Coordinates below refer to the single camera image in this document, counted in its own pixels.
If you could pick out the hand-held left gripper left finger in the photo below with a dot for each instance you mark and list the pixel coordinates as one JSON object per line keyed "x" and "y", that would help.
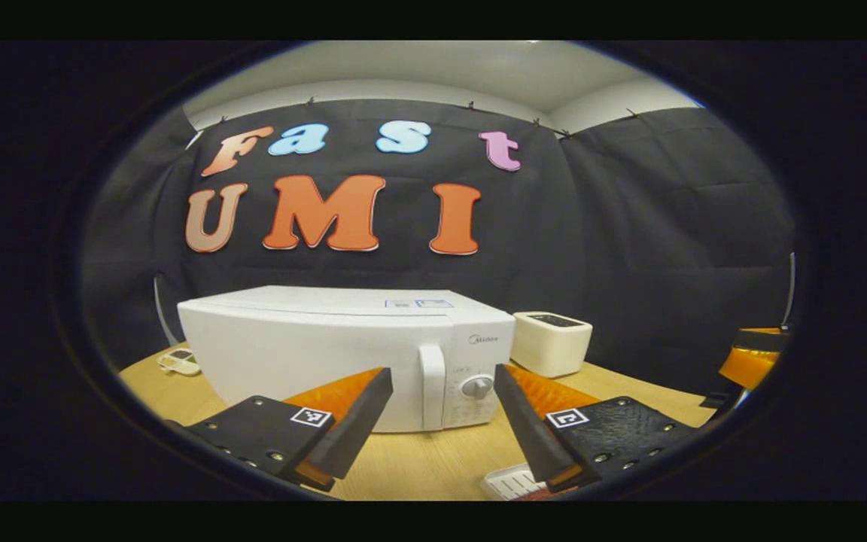
{"x": 354, "y": 421}

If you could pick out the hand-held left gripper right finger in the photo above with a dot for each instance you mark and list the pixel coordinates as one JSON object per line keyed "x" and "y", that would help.
{"x": 527, "y": 429}

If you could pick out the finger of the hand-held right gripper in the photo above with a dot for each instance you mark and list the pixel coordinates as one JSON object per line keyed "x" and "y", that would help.
{"x": 749, "y": 365}

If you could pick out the white microwave oven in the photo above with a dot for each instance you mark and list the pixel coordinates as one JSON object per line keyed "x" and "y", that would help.
{"x": 305, "y": 354}

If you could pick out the white food tray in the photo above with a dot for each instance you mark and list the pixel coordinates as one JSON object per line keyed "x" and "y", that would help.
{"x": 505, "y": 482}

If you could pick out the white toaster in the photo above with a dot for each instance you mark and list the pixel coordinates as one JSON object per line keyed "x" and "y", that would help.
{"x": 550, "y": 346}

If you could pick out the small white handheld device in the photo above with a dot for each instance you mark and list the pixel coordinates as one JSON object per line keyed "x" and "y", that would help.
{"x": 179, "y": 361}

